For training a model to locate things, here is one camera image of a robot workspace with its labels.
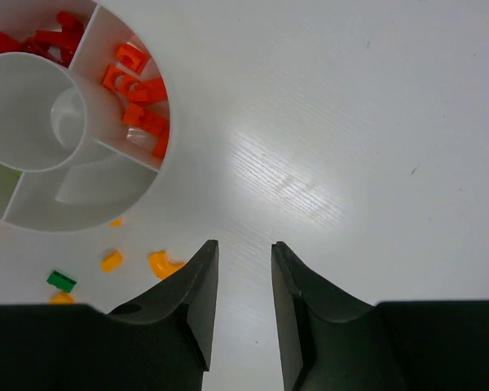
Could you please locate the orange legos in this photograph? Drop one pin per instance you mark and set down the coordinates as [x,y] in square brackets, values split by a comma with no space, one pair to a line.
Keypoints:
[144,101]

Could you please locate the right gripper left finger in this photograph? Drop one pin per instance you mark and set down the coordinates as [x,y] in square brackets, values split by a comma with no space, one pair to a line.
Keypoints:
[160,340]

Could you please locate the white round divided container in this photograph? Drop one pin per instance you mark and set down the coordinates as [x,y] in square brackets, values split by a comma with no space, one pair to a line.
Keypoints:
[62,129]

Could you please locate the yellow orange lego group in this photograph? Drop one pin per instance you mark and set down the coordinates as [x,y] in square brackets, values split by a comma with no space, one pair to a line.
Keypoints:
[62,298]

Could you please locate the orange arch lego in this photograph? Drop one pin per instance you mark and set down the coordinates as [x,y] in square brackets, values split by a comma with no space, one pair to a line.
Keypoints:
[161,265]

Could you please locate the red legos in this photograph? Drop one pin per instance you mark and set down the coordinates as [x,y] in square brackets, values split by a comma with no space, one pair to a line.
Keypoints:
[56,46]

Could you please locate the small dark green lego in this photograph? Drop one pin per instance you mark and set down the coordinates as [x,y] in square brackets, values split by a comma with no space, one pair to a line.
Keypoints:
[61,281]

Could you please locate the small yellow lego brick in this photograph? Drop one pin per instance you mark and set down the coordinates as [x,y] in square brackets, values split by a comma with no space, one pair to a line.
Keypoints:
[112,261]

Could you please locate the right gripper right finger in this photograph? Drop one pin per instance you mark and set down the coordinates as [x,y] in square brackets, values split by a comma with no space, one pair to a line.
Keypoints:
[330,340]

